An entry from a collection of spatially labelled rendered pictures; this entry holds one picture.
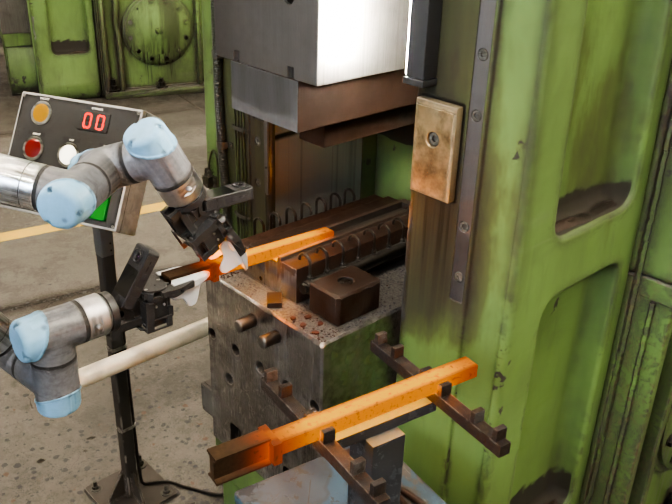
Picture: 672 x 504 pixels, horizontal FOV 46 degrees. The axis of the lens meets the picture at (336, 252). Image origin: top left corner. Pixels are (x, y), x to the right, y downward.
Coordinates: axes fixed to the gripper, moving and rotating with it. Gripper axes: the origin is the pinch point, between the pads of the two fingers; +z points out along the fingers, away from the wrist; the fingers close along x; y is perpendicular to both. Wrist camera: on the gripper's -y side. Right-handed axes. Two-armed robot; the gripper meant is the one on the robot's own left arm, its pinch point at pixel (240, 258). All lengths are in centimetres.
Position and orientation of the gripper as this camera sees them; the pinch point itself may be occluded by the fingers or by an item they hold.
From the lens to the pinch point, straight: 156.3
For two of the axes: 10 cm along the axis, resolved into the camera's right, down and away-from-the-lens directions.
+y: -6.6, 6.8, -3.2
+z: 3.3, 6.5, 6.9
